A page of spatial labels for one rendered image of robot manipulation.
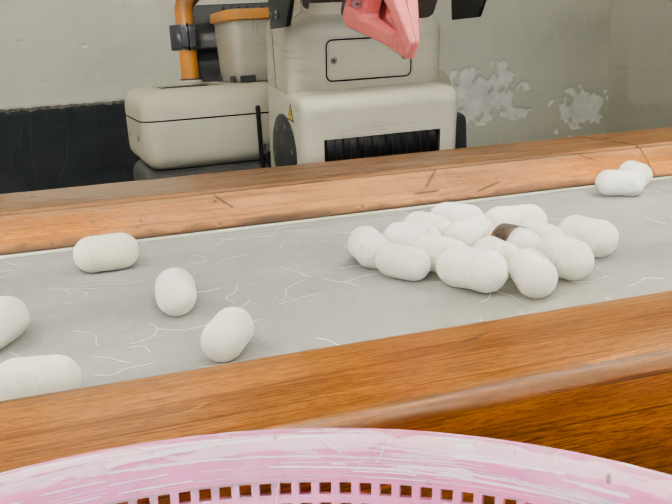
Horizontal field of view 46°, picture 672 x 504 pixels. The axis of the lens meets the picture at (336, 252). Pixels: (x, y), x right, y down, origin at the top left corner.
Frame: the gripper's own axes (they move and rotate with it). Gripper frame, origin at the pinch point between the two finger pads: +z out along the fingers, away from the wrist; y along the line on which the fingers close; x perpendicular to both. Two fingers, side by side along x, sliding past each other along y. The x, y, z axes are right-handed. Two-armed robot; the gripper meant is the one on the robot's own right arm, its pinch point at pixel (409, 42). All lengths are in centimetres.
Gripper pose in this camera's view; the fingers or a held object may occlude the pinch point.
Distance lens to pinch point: 54.0
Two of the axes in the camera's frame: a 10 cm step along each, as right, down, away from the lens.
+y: 9.6, -1.1, 2.7
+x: -1.5, 5.9, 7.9
